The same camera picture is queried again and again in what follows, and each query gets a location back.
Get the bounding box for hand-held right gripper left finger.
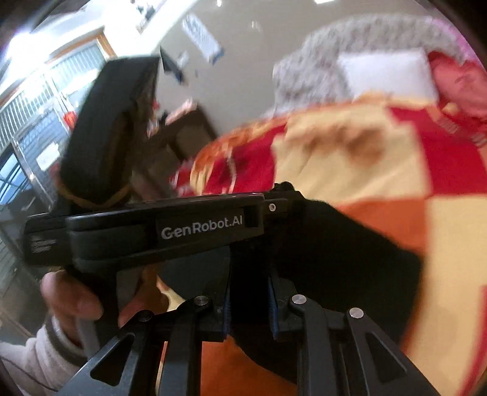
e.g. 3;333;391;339
72;277;232;396

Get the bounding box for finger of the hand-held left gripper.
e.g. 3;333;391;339
262;182;306;218

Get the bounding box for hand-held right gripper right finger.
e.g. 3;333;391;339
268;275;443;396

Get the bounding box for black pants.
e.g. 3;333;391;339
159;198;424;386

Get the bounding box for person's left forearm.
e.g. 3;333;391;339
0;315;90;394

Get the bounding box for person's left hand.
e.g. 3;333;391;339
40;263;170;329

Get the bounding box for red and yellow printed blanket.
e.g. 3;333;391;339
160;93;487;396

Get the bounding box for dark cloth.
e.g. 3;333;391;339
56;56;162;208

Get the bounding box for wooden bedside table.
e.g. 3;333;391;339
146;103;218;199

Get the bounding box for grey speckled blanket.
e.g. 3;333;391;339
271;16;467;117

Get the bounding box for window with metal grille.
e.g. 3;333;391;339
0;34;117;267

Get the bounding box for white pillow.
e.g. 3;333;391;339
338;49;439;103

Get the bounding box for red printed pillow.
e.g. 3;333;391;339
428;51;487;147

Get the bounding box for wall poster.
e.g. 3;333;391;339
182;14;224;63

